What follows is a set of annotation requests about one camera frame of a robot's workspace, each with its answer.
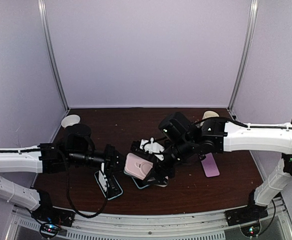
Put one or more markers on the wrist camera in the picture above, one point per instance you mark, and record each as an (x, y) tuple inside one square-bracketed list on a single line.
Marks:
[(107, 181), (148, 147)]

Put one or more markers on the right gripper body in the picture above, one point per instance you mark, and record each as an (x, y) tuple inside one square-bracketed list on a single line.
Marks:
[(158, 167)]

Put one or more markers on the right corner aluminium post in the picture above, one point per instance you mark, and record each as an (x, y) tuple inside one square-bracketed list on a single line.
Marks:
[(252, 18)]

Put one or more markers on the left corner aluminium post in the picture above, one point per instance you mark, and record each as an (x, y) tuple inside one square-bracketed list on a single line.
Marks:
[(52, 59)]

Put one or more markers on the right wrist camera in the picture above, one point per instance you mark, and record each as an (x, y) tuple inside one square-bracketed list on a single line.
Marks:
[(148, 147)]

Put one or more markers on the pink phone case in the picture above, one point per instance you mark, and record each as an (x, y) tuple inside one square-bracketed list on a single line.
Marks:
[(137, 167)]

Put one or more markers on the blue-cased phone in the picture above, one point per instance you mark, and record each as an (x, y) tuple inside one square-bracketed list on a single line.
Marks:
[(139, 183), (110, 187)]

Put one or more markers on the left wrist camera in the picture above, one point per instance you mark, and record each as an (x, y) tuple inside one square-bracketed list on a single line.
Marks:
[(107, 181)]

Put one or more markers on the small white cup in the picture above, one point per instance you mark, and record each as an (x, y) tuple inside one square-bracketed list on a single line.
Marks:
[(70, 120)]

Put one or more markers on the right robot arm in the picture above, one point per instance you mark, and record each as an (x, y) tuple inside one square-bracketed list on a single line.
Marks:
[(215, 135)]

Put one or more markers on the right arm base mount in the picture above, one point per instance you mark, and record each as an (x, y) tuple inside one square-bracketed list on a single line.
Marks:
[(248, 217)]

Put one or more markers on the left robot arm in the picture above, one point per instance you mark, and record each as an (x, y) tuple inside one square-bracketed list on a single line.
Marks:
[(76, 148)]

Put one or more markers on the purple phone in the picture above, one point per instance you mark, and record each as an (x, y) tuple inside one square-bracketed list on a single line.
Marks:
[(209, 166)]

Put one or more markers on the cream ceramic mug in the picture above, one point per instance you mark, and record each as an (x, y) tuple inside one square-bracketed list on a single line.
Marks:
[(209, 114)]

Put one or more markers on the corner aluminium post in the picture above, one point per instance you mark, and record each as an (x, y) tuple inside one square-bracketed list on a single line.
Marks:
[(52, 59), (252, 18)]

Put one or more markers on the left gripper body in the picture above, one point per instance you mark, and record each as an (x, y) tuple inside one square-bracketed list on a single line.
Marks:
[(108, 161)]

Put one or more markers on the aluminium front rail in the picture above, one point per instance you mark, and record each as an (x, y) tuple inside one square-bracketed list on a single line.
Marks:
[(193, 226)]

